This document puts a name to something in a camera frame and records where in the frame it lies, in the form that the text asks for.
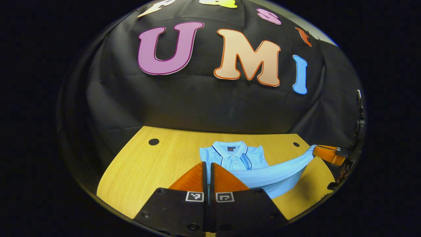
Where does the black backdrop cloth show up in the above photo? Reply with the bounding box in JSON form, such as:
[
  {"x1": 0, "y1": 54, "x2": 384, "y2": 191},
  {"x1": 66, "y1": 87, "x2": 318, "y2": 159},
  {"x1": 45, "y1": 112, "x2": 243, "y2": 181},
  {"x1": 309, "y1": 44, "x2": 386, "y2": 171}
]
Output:
[{"x1": 56, "y1": 0, "x2": 365, "y2": 198}]

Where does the light blue polo T-shirt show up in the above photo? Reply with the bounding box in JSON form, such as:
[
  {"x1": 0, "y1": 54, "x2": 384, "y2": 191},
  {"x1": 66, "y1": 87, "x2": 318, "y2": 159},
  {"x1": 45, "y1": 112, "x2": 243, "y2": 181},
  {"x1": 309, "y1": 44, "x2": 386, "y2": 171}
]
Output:
[{"x1": 199, "y1": 141, "x2": 318, "y2": 199}]

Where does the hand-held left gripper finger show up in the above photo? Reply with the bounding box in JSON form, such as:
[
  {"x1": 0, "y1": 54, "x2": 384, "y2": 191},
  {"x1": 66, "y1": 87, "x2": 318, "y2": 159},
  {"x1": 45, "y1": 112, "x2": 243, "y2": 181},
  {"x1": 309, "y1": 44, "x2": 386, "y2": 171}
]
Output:
[
  {"x1": 210, "y1": 162, "x2": 288, "y2": 236},
  {"x1": 133, "y1": 161, "x2": 210, "y2": 237}
]

